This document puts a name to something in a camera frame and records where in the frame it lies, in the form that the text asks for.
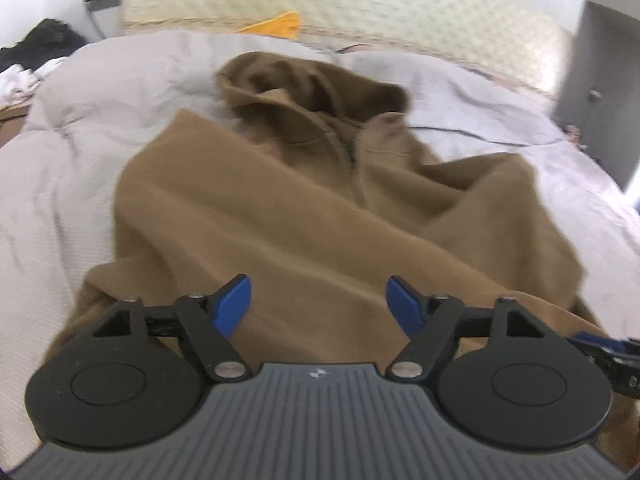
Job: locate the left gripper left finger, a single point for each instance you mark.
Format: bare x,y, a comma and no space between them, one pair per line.
207,323

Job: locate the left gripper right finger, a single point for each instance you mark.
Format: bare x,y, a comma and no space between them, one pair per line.
430,323

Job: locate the brown zip hoodie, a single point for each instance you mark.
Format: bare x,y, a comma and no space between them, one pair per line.
325,198

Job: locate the black clothes pile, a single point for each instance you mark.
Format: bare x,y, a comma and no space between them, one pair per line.
48,40

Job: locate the cream quilted headboard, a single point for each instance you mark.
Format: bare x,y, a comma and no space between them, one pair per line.
501,36

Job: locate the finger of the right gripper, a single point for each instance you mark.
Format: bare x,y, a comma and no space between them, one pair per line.
619,360

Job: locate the white clothes pile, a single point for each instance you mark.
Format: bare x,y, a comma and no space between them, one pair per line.
18,84

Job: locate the yellow cloth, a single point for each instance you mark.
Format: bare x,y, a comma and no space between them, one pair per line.
285,26

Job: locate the grey bed sheet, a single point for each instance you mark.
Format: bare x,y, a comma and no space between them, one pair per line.
101,108

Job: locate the cardboard box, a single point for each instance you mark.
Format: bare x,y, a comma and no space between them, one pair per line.
12,121

